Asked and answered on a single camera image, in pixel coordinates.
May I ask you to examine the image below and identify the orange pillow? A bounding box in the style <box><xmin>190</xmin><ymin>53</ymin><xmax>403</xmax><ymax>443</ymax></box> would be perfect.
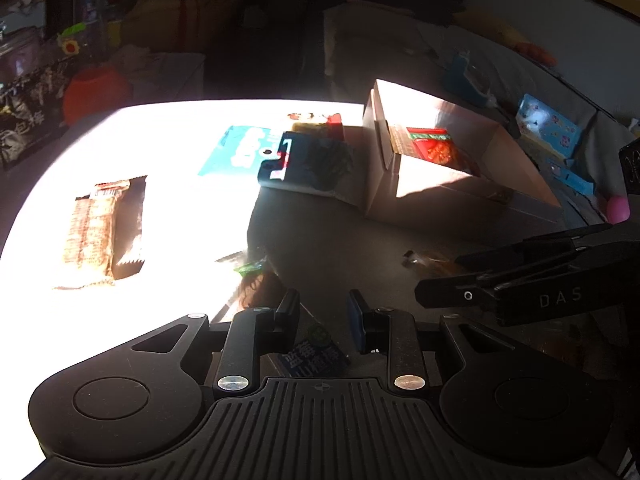
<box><xmin>515</xmin><ymin>40</ymin><xmax>557</xmax><ymax>67</ymax></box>

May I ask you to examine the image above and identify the pale cardboard box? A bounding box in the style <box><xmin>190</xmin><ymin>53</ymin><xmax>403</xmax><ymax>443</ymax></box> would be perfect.
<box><xmin>361</xmin><ymin>79</ymin><xmax>563</xmax><ymax>226</ymax></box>

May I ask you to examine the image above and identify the yellow sofa with red ribbon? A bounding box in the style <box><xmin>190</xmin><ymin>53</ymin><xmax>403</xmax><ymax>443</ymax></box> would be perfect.
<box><xmin>122</xmin><ymin>0</ymin><xmax>236</xmax><ymax>53</ymax></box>

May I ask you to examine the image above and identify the glass jar with black packets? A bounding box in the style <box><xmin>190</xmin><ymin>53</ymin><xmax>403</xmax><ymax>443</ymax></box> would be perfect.
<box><xmin>0</xmin><ymin>27</ymin><xmax>71</xmax><ymax>171</ymax></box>

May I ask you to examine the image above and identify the grey sofa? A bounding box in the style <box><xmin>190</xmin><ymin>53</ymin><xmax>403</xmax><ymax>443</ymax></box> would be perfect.
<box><xmin>322</xmin><ymin>5</ymin><xmax>640</xmax><ymax>241</ymax></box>

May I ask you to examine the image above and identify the yellow pillow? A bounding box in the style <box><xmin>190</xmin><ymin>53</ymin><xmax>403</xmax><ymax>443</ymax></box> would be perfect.
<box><xmin>457</xmin><ymin>7</ymin><xmax>531</xmax><ymax>46</ymax></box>

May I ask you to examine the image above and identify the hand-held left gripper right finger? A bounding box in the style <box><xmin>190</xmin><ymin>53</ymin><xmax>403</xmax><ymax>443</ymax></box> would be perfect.
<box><xmin>348</xmin><ymin>289</ymin><xmax>506</xmax><ymax>392</ymax></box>

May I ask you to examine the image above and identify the orange bowl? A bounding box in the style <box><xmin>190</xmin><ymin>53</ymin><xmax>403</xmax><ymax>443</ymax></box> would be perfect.
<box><xmin>62</xmin><ymin>66</ymin><xmax>132</xmax><ymax>126</ymax></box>

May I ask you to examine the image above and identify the amber candy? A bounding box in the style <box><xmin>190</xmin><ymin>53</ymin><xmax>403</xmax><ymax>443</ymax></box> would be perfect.
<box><xmin>402</xmin><ymin>250</ymin><xmax>458</xmax><ymax>273</ymax></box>

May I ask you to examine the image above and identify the pink ball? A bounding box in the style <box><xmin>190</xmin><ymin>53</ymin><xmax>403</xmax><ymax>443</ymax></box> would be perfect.
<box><xmin>606</xmin><ymin>195</ymin><xmax>629</xmax><ymax>224</ymax></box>

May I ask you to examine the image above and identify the brown biscuit packet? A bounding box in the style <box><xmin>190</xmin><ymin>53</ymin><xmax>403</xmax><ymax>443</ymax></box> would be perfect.
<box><xmin>52</xmin><ymin>175</ymin><xmax>148</xmax><ymax>291</ymax></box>

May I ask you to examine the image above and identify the dark snack packet blue label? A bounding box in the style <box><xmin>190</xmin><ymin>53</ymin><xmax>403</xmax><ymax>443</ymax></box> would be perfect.
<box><xmin>215</xmin><ymin>250</ymin><xmax>352</xmax><ymax>380</ymax></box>

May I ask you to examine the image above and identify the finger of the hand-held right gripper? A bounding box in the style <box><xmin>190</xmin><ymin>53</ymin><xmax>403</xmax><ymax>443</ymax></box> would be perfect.
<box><xmin>415</xmin><ymin>249</ymin><xmax>588</xmax><ymax>310</ymax></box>
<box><xmin>455</xmin><ymin>224</ymin><xmax>613</xmax><ymax>273</ymax></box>

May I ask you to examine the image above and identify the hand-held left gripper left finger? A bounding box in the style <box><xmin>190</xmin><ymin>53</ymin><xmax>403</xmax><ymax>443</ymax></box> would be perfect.
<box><xmin>130</xmin><ymin>288</ymin><xmax>302</xmax><ymax>395</ymax></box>

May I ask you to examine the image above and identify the blue cartoon character card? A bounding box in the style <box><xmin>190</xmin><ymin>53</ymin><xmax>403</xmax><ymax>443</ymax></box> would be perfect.
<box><xmin>542</xmin><ymin>155</ymin><xmax>596</xmax><ymax>196</ymax></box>

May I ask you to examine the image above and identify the light blue snack packet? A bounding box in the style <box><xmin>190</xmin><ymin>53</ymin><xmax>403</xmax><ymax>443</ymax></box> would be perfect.
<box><xmin>197</xmin><ymin>125</ymin><xmax>293</xmax><ymax>181</ymax></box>

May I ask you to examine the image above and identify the cartoon sticker card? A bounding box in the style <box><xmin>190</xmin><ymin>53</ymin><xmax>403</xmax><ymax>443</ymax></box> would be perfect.
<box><xmin>515</xmin><ymin>92</ymin><xmax>583</xmax><ymax>161</ymax></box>

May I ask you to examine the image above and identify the red and yellow snack packet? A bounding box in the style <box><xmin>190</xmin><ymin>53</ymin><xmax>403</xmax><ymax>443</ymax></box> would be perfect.
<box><xmin>287</xmin><ymin>110</ymin><xmax>346</xmax><ymax>143</ymax></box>

